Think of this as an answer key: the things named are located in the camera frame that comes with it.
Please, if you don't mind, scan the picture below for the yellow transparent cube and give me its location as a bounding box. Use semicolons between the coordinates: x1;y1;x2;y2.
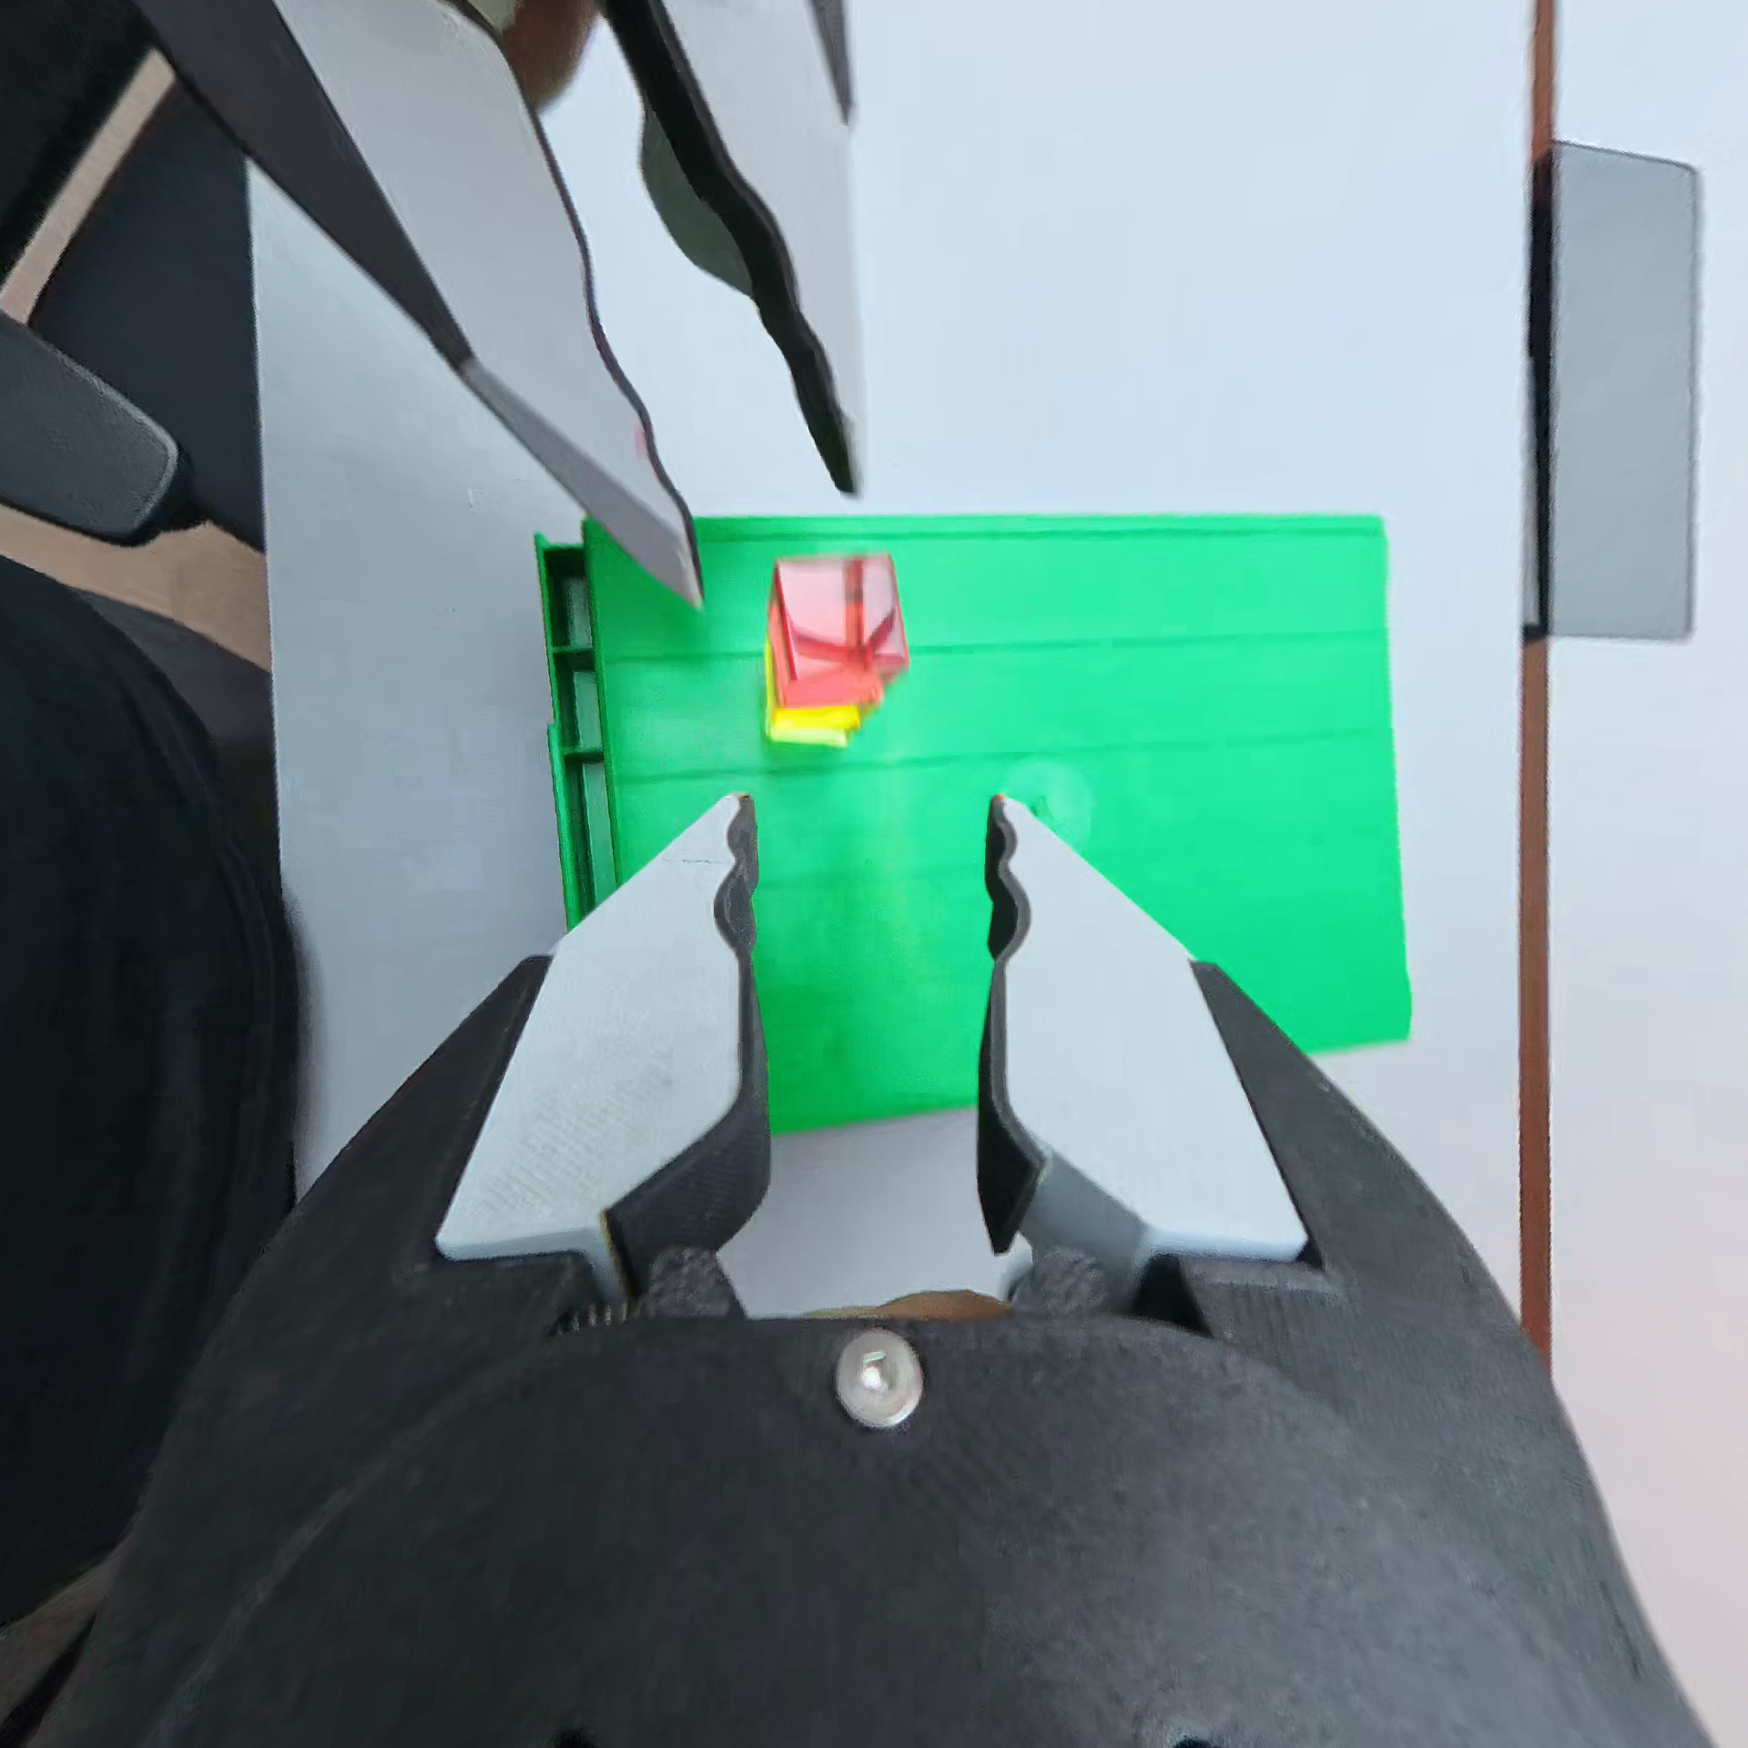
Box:
768;658;888;747

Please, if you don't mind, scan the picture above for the person's dark clothing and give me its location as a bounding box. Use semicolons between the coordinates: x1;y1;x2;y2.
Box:
0;554;306;1631

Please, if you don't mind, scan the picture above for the green plastic box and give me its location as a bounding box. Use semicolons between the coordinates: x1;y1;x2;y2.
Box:
538;511;1412;1130

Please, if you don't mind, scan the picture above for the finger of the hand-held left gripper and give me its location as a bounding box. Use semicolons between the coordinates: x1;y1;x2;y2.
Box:
134;0;711;612
604;0;868;494

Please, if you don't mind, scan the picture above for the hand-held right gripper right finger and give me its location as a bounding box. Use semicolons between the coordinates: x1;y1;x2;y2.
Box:
979;795;1315;1305

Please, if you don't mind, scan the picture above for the red transparent cube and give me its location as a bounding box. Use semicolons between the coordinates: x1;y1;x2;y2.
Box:
768;554;909;712

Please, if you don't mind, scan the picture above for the white desk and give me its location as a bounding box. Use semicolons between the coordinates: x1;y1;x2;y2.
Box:
247;0;1535;1319

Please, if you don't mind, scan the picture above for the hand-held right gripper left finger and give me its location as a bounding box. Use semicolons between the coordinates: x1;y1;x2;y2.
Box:
435;795;769;1296

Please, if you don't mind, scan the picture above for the grey metal plate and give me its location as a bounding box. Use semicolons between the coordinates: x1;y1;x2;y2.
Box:
1524;140;1703;641

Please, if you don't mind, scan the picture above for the grey chair armrest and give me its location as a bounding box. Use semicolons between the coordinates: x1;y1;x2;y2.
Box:
0;312;188;549

